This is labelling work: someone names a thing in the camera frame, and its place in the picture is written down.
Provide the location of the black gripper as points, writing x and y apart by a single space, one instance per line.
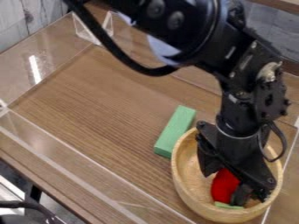
225 148

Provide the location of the red plush fruit green leaf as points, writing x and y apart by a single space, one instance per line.
224 186

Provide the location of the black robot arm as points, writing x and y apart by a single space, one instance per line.
202 33

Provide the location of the wooden bowl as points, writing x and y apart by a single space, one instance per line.
194 187

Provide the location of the green rectangular block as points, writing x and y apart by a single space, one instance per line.
175 128

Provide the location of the black table leg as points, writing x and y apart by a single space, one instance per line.
35 193

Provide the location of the clear acrylic tray wall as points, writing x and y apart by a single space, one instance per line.
87 188

